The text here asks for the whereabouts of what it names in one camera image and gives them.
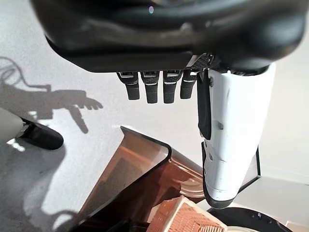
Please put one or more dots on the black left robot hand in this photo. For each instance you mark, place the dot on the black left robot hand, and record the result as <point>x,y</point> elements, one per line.
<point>154,31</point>

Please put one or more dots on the glossy brown stand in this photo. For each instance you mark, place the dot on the glossy brown stand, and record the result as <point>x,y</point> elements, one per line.
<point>135,174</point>

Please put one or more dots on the round washing machine door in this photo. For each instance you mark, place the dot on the round washing machine door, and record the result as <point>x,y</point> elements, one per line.
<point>253,220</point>

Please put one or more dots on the rectangular wicker laundry basket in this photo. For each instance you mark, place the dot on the rectangular wicker laundry basket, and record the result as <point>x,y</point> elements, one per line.
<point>186,215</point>

